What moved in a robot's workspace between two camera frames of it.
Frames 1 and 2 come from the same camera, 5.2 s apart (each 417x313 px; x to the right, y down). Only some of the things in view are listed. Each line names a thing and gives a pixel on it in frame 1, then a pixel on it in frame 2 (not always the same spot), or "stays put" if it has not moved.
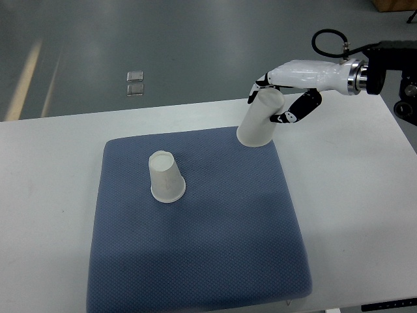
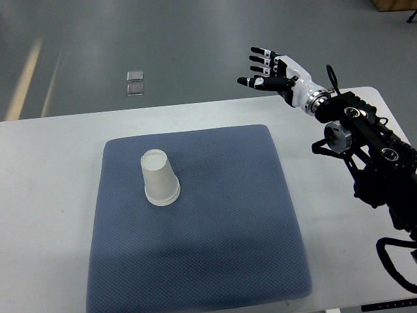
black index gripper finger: (259, 83) → (270, 72)
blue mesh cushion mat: (232, 241) stays put
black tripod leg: (412, 17) stays put
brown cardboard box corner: (395, 5) stays put
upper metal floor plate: (135, 76) stays put
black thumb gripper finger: (311, 100) → (272, 83)
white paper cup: (257, 126) → (161, 184)
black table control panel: (395, 304) stays put
